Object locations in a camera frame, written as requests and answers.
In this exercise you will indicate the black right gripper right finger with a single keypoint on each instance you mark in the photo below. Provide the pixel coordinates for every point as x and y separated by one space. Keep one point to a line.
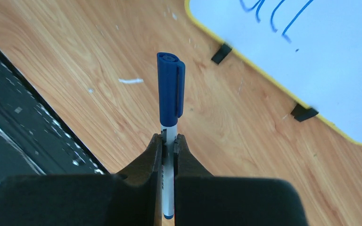
202 199

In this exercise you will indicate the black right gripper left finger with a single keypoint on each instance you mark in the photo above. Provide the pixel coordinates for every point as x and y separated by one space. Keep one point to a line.
131 197

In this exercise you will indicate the white whiteboard marker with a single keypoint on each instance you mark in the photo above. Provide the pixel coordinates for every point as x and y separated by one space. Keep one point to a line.
168 135

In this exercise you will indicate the black whiteboard stand foot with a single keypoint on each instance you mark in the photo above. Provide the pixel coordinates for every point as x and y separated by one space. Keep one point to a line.
301 113
221 53

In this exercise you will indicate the yellow framed whiteboard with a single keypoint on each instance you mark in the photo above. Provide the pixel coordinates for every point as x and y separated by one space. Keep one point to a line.
311 49

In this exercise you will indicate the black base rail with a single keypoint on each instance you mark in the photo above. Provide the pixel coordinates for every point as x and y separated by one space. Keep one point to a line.
33 138

